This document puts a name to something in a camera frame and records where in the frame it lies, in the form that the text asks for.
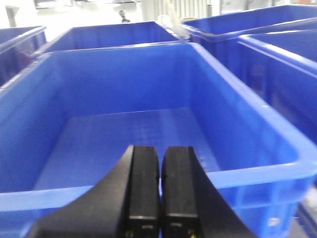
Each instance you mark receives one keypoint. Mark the blue bin behind target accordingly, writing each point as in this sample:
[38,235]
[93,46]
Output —
[102,36]

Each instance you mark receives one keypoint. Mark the blue neighbouring bin right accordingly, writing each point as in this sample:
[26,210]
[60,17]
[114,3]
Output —
[281,67]

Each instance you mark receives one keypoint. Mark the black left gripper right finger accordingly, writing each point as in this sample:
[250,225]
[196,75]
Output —
[192,206]

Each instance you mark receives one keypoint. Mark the blue neighbouring bin left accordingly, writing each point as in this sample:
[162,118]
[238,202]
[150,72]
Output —
[17,45]

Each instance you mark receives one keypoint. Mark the large blue target bin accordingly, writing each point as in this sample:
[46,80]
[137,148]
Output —
[67,119]

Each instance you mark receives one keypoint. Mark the blue neighbouring bin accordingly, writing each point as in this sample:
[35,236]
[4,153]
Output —
[281,67]
[17,45]

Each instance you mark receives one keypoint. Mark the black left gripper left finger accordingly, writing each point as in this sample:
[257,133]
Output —
[123,204]

